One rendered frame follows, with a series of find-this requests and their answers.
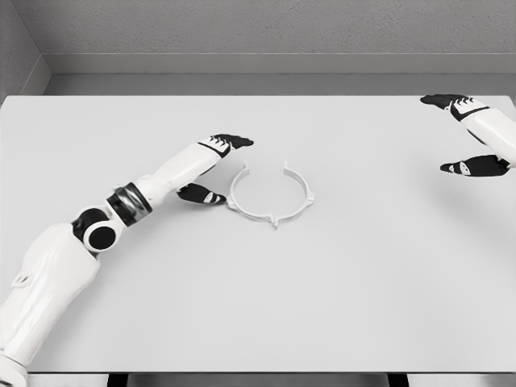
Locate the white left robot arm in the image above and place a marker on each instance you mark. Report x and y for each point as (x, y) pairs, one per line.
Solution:
(56, 266)

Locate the right robot hand striped fingers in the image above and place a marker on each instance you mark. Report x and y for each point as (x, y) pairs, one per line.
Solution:
(489, 129)

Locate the left robot hand striped fingers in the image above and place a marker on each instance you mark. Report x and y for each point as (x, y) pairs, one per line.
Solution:
(186, 163)

